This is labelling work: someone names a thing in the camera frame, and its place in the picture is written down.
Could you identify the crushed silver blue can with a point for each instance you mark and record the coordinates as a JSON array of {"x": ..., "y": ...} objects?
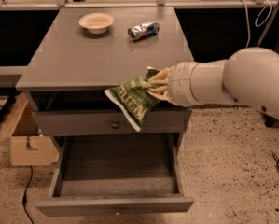
[{"x": 143, "y": 29}]

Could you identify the grey wooden drawer cabinet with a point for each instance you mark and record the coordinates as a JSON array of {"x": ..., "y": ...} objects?
[{"x": 72, "y": 68}]

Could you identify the beige paper bowl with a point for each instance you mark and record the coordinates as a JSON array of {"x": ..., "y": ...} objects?
[{"x": 96, "y": 23}]

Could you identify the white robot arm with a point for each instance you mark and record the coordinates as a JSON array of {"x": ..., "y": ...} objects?
[{"x": 248, "y": 77}]

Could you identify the open grey lower drawer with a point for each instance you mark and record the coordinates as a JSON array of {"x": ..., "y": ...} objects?
[{"x": 116, "y": 175}]

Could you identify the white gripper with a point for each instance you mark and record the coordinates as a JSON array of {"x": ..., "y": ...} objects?
[{"x": 180, "y": 82}]

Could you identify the closed grey upper drawer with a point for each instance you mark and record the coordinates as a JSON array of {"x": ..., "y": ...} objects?
[{"x": 76, "y": 123}]

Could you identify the green jalapeno chip bag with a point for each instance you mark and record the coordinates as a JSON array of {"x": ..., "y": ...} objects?
[{"x": 133, "y": 99}]

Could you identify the brown cardboard box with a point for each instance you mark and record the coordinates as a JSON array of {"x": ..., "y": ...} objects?
[{"x": 27, "y": 145}]

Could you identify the grey metal rail frame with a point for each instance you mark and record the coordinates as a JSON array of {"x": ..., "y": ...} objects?
[{"x": 213, "y": 30}]

